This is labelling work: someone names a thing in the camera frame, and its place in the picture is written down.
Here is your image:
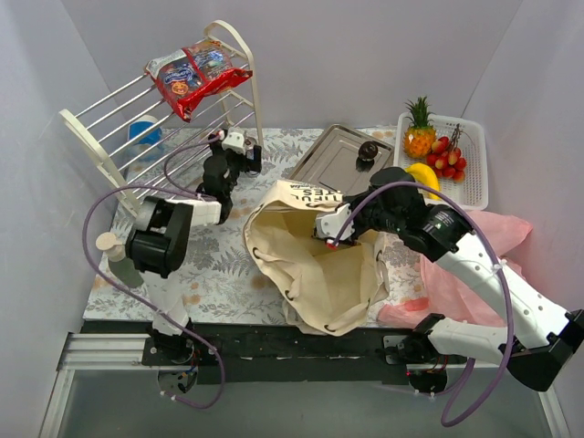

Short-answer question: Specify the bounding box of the cream metal shoe rack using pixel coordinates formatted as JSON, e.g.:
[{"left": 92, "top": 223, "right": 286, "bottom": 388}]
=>
[{"left": 60, "top": 20, "right": 263, "bottom": 216}]

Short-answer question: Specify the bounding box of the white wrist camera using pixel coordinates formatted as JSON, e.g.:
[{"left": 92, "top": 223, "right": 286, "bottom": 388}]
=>
[
  {"left": 314, "top": 203, "right": 355, "bottom": 241},
  {"left": 222, "top": 129, "right": 246, "bottom": 154}
]

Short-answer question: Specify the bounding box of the aluminium frame rail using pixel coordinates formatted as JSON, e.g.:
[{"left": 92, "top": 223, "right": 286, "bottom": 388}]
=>
[{"left": 57, "top": 334, "right": 147, "bottom": 370}]

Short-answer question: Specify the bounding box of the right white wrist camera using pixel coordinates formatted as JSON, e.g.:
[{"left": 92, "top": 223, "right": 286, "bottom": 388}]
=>
[{"left": 314, "top": 203, "right": 355, "bottom": 241}]

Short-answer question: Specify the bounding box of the pink plastic grocery bag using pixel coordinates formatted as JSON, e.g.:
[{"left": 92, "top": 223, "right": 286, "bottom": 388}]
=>
[{"left": 375, "top": 211, "right": 533, "bottom": 329}]

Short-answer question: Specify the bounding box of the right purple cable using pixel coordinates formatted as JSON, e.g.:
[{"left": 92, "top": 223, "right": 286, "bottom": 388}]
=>
[{"left": 328, "top": 181, "right": 514, "bottom": 428}]

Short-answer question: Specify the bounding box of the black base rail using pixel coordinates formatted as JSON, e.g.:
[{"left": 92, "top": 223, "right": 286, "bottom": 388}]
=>
[{"left": 81, "top": 321, "right": 409, "bottom": 385}]

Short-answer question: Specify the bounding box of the steel tray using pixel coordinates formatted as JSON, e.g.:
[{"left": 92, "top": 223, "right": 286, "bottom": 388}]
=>
[{"left": 285, "top": 124, "right": 395, "bottom": 195}]

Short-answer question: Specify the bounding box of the grey soap dispenser bottle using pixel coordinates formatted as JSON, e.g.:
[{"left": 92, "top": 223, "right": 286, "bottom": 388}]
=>
[{"left": 96, "top": 232, "right": 143, "bottom": 288}]

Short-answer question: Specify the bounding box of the red snack bag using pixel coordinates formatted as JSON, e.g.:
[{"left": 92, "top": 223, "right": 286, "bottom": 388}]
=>
[{"left": 144, "top": 41, "right": 253, "bottom": 122}]

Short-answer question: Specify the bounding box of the blue white container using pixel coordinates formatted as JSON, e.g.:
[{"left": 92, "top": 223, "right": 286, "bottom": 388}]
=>
[{"left": 125, "top": 115, "right": 163, "bottom": 162}]

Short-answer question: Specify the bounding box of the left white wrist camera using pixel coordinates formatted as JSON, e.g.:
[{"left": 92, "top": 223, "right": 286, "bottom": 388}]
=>
[{"left": 222, "top": 129, "right": 246, "bottom": 154}]

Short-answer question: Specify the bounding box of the white plastic basket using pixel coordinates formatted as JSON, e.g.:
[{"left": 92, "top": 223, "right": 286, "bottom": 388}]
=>
[{"left": 393, "top": 111, "right": 490, "bottom": 211}]

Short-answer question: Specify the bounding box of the dark purple toy plum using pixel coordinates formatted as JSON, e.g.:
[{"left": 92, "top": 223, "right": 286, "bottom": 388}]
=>
[{"left": 358, "top": 141, "right": 379, "bottom": 162}]

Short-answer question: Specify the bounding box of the blue energy drink can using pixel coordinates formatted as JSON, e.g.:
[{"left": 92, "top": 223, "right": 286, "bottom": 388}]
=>
[{"left": 244, "top": 138, "right": 256, "bottom": 161}]

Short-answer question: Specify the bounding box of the beige canvas tote bag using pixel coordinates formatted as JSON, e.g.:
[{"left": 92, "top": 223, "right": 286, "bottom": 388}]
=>
[{"left": 243, "top": 180, "right": 388, "bottom": 337}]

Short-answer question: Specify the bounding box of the red toy fruit with stem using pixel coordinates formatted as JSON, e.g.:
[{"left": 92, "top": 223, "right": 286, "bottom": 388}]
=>
[{"left": 426, "top": 123, "right": 467, "bottom": 183}]

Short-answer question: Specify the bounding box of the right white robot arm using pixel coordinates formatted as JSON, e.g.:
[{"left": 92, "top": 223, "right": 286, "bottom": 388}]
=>
[{"left": 330, "top": 167, "right": 583, "bottom": 392}]

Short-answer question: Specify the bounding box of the toy pineapple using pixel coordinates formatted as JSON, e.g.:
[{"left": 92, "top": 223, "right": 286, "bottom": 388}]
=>
[{"left": 403, "top": 96, "right": 436, "bottom": 159}]

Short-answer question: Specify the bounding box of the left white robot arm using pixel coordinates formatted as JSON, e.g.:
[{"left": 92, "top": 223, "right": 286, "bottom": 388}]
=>
[{"left": 125, "top": 140, "right": 262, "bottom": 365}]

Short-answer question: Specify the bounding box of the toy banana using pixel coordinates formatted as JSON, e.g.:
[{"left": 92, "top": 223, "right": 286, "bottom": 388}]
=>
[{"left": 404, "top": 162, "right": 441, "bottom": 192}]

